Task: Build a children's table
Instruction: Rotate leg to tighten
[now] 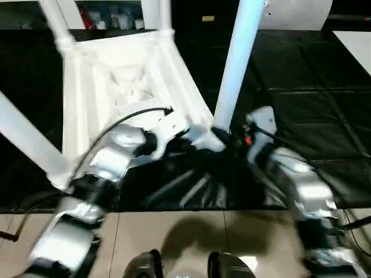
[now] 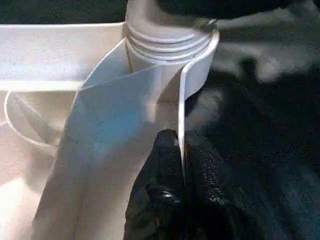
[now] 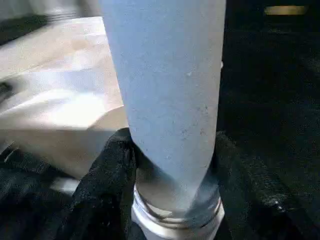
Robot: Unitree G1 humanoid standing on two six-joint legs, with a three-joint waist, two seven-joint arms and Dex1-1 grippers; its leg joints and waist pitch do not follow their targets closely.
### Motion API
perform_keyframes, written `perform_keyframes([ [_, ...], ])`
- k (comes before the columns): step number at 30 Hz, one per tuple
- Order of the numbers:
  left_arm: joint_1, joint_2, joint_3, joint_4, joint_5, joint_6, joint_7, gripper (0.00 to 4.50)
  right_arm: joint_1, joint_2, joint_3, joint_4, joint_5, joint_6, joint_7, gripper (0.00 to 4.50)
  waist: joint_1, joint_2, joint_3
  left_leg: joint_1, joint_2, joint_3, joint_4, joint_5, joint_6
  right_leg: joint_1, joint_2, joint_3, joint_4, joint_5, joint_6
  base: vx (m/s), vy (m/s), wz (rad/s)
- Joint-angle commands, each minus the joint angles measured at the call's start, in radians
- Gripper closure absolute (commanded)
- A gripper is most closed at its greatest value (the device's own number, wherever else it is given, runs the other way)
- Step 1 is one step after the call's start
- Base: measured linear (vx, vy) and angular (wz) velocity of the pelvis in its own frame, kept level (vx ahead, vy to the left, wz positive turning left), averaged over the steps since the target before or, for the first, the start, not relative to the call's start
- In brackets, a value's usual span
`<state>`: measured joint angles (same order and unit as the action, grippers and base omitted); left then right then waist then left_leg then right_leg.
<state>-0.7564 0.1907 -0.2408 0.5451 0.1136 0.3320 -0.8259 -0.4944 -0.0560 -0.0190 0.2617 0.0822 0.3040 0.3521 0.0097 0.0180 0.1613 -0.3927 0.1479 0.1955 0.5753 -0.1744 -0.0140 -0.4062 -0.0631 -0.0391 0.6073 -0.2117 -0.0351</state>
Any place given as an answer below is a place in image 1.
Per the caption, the black metal stand bar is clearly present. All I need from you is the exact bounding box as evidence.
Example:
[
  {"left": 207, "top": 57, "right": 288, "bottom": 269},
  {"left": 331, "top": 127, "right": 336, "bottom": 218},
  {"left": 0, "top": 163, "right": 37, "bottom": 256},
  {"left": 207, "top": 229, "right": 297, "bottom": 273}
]
[{"left": 345, "top": 215, "right": 371, "bottom": 230}]

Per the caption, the white plastic table top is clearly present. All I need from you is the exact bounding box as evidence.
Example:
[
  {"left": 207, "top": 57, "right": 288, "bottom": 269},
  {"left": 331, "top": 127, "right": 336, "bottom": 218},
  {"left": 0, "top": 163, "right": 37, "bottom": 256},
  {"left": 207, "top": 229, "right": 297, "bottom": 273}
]
[{"left": 48, "top": 27, "right": 227, "bottom": 192}]

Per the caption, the black metal table frame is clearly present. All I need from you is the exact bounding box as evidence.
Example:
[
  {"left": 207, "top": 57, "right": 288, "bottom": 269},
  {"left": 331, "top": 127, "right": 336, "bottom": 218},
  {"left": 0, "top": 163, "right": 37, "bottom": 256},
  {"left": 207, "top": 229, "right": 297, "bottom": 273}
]
[{"left": 0, "top": 215, "right": 24, "bottom": 242}]

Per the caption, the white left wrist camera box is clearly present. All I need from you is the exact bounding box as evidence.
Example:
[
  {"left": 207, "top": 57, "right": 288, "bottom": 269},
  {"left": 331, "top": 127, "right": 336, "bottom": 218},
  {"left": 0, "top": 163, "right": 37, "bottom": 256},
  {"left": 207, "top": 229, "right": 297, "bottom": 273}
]
[{"left": 152, "top": 111, "right": 192, "bottom": 159}]

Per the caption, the grey right robot foot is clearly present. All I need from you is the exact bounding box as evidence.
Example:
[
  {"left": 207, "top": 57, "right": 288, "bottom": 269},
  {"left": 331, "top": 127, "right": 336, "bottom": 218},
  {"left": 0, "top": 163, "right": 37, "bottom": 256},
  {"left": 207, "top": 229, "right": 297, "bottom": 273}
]
[{"left": 208, "top": 250, "right": 258, "bottom": 278}]

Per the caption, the black monitor with red logo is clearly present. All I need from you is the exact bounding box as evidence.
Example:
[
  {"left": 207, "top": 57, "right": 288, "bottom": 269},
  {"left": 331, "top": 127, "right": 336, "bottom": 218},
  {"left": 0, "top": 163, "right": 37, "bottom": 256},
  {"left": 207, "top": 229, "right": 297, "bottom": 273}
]
[{"left": 327, "top": 14, "right": 371, "bottom": 23}]

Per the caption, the black work mat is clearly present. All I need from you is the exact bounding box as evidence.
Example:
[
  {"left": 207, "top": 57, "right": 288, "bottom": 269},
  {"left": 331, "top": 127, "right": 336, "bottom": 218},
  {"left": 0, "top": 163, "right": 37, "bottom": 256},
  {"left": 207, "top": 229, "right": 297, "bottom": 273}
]
[{"left": 0, "top": 27, "right": 371, "bottom": 214}]

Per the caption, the white glass door cabinet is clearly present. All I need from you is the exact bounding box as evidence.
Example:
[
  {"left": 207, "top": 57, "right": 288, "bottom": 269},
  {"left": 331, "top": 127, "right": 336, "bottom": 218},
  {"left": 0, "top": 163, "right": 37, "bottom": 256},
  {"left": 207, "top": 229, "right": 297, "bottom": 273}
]
[{"left": 56, "top": 0, "right": 161, "bottom": 30}]

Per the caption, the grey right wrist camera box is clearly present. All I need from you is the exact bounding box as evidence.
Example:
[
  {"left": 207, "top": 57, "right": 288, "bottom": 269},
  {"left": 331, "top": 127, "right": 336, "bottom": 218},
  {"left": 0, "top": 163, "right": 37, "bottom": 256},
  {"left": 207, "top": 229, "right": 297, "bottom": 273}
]
[{"left": 245, "top": 105, "right": 277, "bottom": 166}]

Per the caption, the grey left robot foot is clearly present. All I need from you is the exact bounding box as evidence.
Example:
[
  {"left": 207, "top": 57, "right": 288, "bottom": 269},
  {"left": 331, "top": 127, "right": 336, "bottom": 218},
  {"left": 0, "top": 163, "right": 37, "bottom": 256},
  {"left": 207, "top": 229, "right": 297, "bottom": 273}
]
[{"left": 124, "top": 250, "right": 163, "bottom": 278}]

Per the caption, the white plastic table leg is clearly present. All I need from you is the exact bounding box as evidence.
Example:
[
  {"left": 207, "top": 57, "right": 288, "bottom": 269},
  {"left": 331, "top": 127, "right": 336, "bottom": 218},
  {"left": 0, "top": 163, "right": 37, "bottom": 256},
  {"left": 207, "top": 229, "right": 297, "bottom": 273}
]
[
  {"left": 158, "top": 0, "right": 177, "bottom": 38},
  {"left": 37, "top": 0, "right": 77, "bottom": 52},
  {"left": 213, "top": 0, "right": 268, "bottom": 131},
  {"left": 0, "top": 91, "right": 74, "bottom": 186}
]

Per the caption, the black box with gold label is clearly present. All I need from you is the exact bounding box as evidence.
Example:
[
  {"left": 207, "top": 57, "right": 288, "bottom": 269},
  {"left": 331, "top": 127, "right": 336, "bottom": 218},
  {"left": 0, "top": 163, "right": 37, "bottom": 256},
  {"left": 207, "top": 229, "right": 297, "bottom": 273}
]
[{"left": 170, "top": 0, "right": 242, "bottom": 31}]

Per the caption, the grey robot foot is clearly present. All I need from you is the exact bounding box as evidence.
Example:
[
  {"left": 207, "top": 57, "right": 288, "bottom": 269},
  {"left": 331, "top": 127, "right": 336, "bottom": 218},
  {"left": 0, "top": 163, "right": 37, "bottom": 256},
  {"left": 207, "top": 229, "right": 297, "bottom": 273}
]
[
  {"left": 124, "top": 250, "right": 163, "bottom": 278},
  {"left": 208, "top": 250, "right": 258, "bottom": 278}
]

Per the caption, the flat white board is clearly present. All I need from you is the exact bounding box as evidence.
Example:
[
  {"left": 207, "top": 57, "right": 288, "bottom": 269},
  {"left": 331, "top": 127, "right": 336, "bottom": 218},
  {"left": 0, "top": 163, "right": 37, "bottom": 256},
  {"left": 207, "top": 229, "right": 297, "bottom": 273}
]
[{"left": 332, "top": 30, "right": 371, "bottom": 75}]

